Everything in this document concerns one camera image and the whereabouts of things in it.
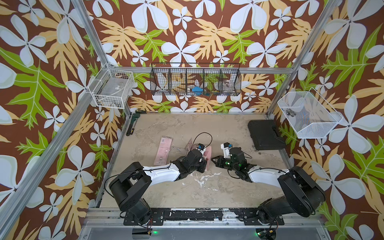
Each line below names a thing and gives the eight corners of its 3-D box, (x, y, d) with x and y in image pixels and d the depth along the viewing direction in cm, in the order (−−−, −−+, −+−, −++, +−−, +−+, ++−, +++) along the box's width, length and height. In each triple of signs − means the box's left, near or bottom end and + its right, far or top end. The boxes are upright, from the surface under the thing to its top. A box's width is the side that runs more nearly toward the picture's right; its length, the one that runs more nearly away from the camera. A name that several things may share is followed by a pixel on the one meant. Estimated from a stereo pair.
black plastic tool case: (254, 151, 101) (258, 145, 96) (247, 126, 115) (249, 120, 110) (281, 151, 101) (286, 145, 96) (270, 126, 115) (274, 120, 110)
